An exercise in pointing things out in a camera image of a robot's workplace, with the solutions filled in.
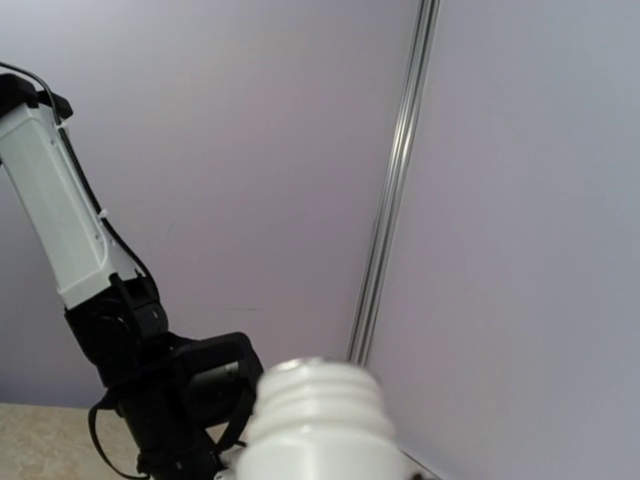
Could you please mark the left aluminium frame post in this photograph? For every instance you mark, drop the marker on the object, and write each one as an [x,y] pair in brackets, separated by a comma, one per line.
[384,225]

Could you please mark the small white pill bottle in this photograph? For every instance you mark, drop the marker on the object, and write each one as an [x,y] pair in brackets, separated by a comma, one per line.
[316,418]

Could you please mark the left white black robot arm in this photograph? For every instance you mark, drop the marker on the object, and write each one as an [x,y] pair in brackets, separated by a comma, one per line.
[186,402]

